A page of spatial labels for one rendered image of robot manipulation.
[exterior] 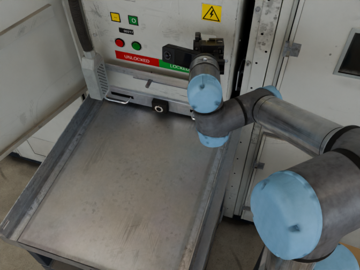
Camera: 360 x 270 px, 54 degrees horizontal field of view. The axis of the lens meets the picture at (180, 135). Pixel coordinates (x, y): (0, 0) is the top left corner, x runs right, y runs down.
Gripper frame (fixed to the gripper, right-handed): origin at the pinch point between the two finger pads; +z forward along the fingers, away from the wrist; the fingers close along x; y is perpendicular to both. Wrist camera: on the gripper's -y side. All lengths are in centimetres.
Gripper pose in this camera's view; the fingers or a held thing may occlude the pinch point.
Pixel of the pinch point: (196, 38)
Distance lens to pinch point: 108.7
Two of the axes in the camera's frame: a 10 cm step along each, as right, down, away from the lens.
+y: 10.0, 0.3, -0.4
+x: 0.0, -8.0, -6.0
